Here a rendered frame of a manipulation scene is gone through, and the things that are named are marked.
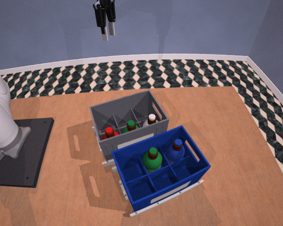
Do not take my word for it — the blue plastic bottle crate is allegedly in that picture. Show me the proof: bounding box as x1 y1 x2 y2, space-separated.
116 126 211 212

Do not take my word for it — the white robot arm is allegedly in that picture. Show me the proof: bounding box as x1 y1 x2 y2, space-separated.
0 75 31 161

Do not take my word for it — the grey divided crate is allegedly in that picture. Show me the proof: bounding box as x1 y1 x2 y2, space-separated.
93 90 169 161

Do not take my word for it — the green bottle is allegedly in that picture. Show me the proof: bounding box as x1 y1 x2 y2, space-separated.
123 120 139 133
142 147 162 173

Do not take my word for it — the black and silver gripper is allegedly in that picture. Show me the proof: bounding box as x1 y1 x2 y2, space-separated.
93 0 116 41

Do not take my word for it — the red bottle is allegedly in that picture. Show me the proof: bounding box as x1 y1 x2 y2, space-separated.
102 127 119 140

